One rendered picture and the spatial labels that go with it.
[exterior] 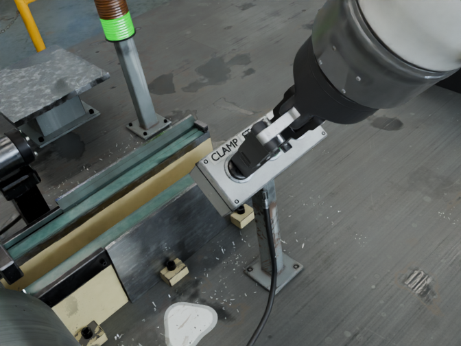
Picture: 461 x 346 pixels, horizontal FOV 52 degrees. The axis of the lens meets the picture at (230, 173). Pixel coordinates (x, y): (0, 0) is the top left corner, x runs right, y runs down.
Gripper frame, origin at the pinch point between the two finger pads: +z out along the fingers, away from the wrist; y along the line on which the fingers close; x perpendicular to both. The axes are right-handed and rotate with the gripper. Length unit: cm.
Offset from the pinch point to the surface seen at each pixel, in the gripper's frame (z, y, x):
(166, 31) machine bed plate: 83, -51, -52
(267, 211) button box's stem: 11.4, -2.9, 6.6
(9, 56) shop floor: 294, -60, -179
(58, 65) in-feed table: 65, -10, -49
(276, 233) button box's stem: 18.3, -5.5, 10.4
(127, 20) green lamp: 37, -18, -38
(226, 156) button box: 4.7, 0.3, -2.0
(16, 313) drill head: -1.0, 27.4, -1.1
